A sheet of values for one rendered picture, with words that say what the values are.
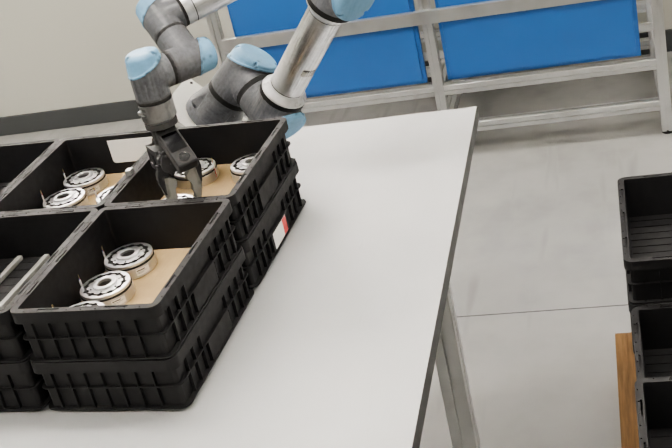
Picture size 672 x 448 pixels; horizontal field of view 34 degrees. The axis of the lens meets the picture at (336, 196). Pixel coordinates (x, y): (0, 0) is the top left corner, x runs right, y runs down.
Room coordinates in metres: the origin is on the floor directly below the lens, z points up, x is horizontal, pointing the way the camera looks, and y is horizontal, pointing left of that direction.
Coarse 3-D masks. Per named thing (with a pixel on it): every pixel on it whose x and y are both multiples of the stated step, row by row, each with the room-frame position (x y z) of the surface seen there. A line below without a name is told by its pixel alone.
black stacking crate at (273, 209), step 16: (288, 176) 2.33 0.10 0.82; (288, 192) 2.34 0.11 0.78; (272, 208) 2.21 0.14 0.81; (288, 208) 2.32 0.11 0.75; (256, 224) 2.12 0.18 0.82; (272, 224) 2.22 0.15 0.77; (288, 224) 2.28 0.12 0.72; (256, 240) 2.10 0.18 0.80; (272, 240) 2.18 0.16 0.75; (256, 256) 2.09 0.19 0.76; (272, 256) 2.16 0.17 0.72; (256, 272) 2.08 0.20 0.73
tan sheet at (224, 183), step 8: (224, 168) 2.44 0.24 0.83; (224, 176) 2.39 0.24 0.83; (208, 184) 2.37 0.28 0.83; (216, 184) 2.36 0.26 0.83; (224, 184) 2.35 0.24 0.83; (232, 184) 2.34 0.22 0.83; (176, 192) 2.36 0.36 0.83; (184, 192) 2.35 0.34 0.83; (192, 192) 2.34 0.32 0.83; (208, 192) 2.32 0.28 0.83; (216, 192) 2.31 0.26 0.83; (224, 192) 2.30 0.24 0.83
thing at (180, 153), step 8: (168, 128) 2.24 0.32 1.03; (176, 128) 2.24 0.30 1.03; (160, 136) 2.22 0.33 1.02; (168, 136) 2.22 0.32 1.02; (176, 136) 2.22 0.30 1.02; (160, 144) 2.23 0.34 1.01; (168, 144) 2.20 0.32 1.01; (176, 144) 2.20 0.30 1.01; (184, 144) 2.20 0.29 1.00; (168, 152) 2.19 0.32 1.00; (176, 152) 2.18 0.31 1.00; (184, 152) 2.18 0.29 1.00; (192, 152) 2.18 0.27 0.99; (176, 160) 2.16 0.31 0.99; (184, 160) 2.16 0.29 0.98; (192, 160) 2.16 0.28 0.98; (176, 168) 2.17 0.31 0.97; (184, 168) 2.16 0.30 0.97
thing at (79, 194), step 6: (60, 192) 2.45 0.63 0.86; (78, 192) 2.43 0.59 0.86; (84, 192) 2.41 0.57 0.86; (48, 198) 2.43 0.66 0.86; (72, 198) 2.39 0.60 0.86; (78, 198) 2.38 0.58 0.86; (48, 204) 2.40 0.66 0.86; (54, 204) 2.38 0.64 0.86; (60, 204) 2.38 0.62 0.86; (66, 204) 2.37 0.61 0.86; (72, 204) 2.37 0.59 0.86
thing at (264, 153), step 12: (252, 120) 2.44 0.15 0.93; (264, 120) 2.43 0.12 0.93; (276, 120) 2.41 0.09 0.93; (276, 132) 2.33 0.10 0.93; (264, 144) 2.28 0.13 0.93; (276, 144) 2.31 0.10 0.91; (264, 156) 2.24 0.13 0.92; (252, 168) 2.17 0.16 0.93; (132, 180) 2.26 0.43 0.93; (240, 180) 2.12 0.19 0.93; (252, 180) 2.15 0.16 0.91; (120, 192) 2.20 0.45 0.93; (240, 192) 2.08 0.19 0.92; (108, 204) 2.15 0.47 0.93; (120, 204) 2.14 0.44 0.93; (132, 204) 2.12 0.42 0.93
